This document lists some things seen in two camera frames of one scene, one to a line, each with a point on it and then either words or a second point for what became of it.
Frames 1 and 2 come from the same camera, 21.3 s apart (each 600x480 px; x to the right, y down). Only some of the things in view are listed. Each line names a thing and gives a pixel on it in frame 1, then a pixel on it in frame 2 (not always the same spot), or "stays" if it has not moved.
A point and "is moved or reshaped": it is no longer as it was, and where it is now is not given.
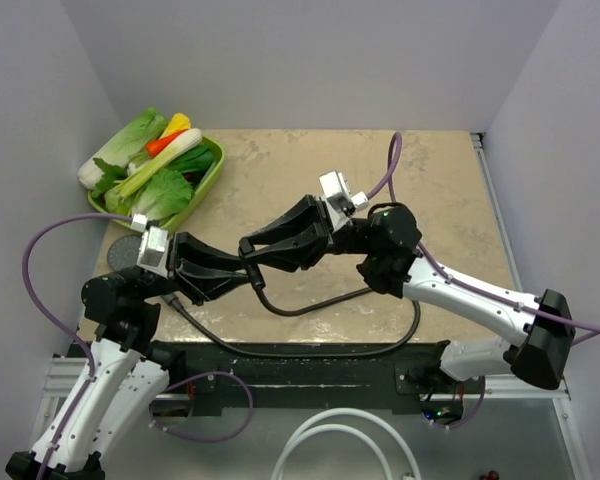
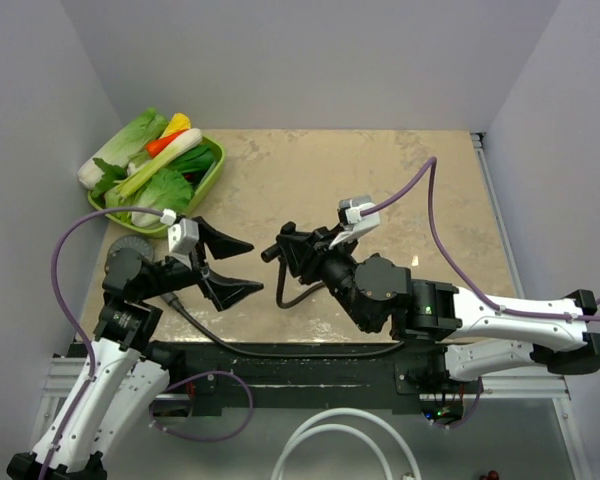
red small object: (492, 475) stays
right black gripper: (306, 215) to (307, 251)
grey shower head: (124, 252) stays
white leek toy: (181, 142) stays
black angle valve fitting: (255, 275) is moved or reshaped
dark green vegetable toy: (197, 161) stays
